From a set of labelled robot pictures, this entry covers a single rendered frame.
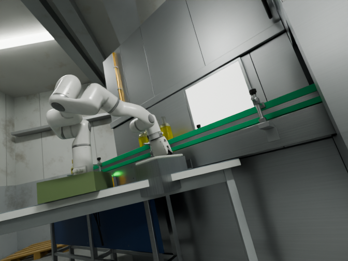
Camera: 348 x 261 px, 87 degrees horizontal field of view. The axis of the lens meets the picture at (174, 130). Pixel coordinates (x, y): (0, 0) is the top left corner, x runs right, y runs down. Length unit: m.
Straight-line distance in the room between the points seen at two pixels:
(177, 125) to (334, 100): 0.92
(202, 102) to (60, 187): 0.92
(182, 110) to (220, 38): 0.53
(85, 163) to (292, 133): 0.98
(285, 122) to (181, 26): 1.08
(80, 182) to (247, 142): 0.79
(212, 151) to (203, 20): 0.94
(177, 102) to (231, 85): 0.41
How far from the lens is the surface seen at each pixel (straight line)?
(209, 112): 1.23
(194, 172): 0.91
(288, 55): 1.21
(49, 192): 1.02
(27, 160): 5.37
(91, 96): 0.82
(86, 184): 0.94
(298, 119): 0.91
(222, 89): 1.22
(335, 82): 0.76
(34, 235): 5.23
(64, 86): 0.90
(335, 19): 0.83
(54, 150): 5.05
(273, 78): 1.18
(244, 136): 0.94
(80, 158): 1.08
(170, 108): 1.41
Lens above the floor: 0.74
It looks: 13 degrees up
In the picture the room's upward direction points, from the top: 13 degrees counter-clockwise
